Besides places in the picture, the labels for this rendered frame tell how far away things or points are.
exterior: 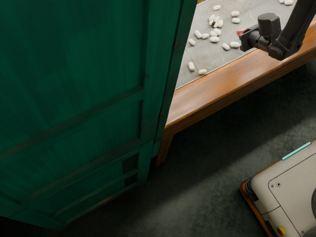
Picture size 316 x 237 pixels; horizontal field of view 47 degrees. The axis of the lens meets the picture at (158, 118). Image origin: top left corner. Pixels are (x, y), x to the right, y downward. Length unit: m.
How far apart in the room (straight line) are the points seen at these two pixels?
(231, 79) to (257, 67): 0.12
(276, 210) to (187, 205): 0.48
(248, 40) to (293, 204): 0.89
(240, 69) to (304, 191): 0.75
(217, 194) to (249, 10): 1.00
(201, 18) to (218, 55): 0.18
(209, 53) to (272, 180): 0.73
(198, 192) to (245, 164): 0.32
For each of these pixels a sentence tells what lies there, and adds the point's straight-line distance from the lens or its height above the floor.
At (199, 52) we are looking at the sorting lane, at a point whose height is 0.74.
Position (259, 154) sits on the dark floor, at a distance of 2.19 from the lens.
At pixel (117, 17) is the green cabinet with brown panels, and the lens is 0.54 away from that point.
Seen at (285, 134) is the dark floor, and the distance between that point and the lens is 2.29.
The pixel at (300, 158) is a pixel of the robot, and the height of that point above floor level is 0.28.
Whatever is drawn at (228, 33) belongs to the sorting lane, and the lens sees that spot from 1.57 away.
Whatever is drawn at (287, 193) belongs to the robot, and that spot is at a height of 0.28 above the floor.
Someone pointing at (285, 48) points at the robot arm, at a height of 1.06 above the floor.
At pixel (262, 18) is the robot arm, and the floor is 1.04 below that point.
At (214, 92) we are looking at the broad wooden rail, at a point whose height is 0.76.
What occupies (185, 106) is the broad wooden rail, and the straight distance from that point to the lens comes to 1.35.
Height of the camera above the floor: 2.00
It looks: 69 degrees down
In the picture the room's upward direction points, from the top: 11 degrees clockwise
